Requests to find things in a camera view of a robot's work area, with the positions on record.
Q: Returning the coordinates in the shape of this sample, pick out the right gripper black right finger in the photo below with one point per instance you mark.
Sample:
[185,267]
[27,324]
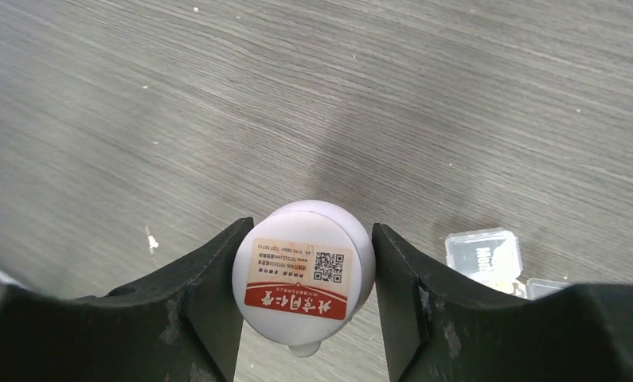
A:
[439,325]

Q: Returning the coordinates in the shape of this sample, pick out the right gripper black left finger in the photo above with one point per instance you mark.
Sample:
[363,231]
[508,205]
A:
[179,323]

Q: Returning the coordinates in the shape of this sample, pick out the clear plastic pill organizer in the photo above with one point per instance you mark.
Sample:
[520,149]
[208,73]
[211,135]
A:
[492,257]

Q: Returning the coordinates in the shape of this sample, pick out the white bottle cap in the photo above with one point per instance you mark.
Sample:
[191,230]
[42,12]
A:
[301,274]

